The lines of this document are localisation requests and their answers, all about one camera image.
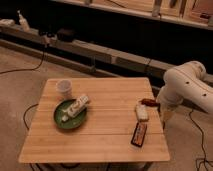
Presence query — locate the black floor cable left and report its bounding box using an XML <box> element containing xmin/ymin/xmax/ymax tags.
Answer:
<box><xmin>0</xmin><ymin>44</ymin><xmax>46</xmax><ymax>76</ymax></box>

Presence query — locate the dark box on ledge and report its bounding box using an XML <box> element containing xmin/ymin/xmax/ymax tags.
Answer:
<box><xmin>57</xmin><ymin>29</ymin><xmax>75</xmax><ymax>42</ymax></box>

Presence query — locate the translucent plastic cup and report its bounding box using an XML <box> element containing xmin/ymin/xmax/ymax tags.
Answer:
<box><xmin>56</xmin><ymin>80</ymin><xmax>71</xmax><ymax>99</ymax></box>

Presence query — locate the green ceramic bowl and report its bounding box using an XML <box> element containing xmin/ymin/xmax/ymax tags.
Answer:
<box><xmin>53</xmin><ymin>99</ymin><xmax>87</xmax><ymax>130</ymax></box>

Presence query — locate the black power adapter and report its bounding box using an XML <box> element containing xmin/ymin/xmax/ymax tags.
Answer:
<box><xmin>38</xmin><ymin>30</ymin><xmax>55</xmax><ymax>46</ymax></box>

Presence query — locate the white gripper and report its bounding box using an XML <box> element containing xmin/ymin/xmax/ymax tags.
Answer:
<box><xmin>141</xmin><ymin>98</ymin><xmax>175</xmax><ymax>122</ymax></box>

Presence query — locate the black floor cable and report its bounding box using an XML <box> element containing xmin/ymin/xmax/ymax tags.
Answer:
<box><xmin>188</xmin><ymin>108</ymin><xmax>213</xmax><ymax>171</ymax></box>
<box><xmin>0</xmin><ymin>44</ymin><xmax>46</xmax><ymax>76</ymax></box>

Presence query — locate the black floor cable right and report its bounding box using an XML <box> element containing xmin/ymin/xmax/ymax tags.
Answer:
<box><xmin>188</xmin><ymin>108</ymin><xmax>213</xmax><ymax>171</ymax></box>

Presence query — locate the dark candy bar wrapper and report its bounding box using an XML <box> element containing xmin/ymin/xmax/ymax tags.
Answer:
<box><xmin>131</xmin><ymin>122</ymin><xmax>147</xmax><ymax>147</ymax></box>

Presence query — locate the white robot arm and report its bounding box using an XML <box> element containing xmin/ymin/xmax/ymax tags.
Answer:
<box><xmin>139</xmin><ymin>61</ymin><xmax>213</xmax><ymax>122</ymax></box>

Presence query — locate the white spray bottle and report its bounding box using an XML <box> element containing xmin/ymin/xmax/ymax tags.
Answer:
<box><xmin>17</xmin><ymin>11</ymin><xmax>30</xmax><ymax>31</ymax></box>

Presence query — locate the wooden table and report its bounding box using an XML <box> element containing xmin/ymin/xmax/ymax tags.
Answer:
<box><xmin>19</xmin><ymin>78</ymin><xmax>170</xmax><ymax>163</ymax></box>

